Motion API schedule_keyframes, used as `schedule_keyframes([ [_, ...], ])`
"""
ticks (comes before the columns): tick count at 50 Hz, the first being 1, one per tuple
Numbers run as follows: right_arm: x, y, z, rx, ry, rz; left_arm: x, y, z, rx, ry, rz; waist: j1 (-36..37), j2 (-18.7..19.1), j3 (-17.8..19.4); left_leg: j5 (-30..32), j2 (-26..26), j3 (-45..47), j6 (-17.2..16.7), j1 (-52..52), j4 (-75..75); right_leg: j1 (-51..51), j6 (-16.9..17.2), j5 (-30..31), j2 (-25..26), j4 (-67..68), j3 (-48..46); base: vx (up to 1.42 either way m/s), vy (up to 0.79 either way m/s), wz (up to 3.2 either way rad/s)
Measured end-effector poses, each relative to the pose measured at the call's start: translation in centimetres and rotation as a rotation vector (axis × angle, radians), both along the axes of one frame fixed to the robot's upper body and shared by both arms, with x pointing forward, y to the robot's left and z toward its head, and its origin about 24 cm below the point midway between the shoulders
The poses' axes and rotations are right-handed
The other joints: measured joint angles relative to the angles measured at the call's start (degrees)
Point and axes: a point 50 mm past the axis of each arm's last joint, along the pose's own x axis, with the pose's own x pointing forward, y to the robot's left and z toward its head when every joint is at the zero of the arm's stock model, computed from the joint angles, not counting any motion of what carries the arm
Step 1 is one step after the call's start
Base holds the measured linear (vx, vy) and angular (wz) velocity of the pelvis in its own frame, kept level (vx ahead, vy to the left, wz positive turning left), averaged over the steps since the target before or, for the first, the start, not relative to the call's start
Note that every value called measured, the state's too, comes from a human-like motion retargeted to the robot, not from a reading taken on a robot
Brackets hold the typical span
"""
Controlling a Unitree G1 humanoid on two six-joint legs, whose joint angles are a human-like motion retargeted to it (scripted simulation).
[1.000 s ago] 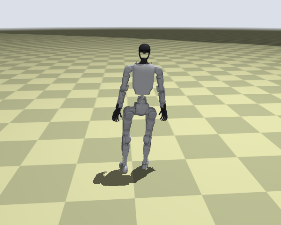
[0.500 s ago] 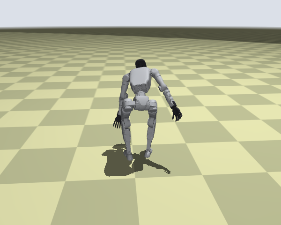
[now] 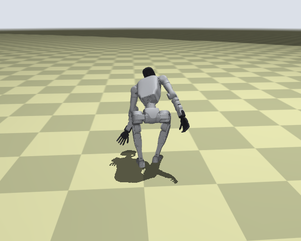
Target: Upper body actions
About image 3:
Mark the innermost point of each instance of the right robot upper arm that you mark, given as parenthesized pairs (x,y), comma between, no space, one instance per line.
(166,84)

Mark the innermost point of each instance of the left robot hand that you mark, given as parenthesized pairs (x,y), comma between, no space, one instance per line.
(124,135)

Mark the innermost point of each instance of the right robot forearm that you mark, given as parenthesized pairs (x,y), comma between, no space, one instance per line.
(177,105)

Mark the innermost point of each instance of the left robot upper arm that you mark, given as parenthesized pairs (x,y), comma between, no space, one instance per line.
(133,99)

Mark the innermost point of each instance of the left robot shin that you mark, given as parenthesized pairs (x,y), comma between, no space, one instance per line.
(137,143)

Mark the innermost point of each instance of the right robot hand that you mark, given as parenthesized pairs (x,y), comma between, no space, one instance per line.
(184,122)

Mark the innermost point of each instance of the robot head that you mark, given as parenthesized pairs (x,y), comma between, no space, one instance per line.
(148,72)

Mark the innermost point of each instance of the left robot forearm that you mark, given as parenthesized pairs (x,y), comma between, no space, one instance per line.
(130,122)

